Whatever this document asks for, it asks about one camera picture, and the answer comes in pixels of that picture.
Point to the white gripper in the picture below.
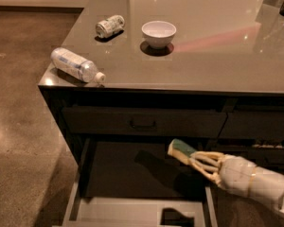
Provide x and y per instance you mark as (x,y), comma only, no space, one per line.
(238,174)

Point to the green and yellow sponge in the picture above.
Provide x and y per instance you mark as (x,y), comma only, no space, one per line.
(180,151)

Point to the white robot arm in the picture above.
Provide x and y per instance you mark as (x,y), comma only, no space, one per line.
(267,188)

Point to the dark top right drawer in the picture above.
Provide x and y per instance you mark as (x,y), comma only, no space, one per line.
(255,118)

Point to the dark drawer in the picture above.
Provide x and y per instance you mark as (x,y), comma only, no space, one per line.
(272,158)
(137,121)
(255,118)

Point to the dark right middle drawer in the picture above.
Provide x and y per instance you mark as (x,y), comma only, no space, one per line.
(272,158)

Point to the open middle drawer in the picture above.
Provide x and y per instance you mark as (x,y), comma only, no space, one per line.
(123,184)

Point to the dark cabinet counter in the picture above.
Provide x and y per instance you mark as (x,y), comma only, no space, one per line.
(223,50)

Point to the dark top left drawer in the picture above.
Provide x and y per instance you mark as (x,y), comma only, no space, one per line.
(137,121)

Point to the white ceramic bowl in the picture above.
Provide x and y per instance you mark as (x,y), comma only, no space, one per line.
(158,34)

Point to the clear plastic water bottle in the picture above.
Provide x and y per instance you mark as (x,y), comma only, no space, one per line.
(76,66)

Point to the crushed aluminium can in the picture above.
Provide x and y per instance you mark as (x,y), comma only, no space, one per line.
(110,26)

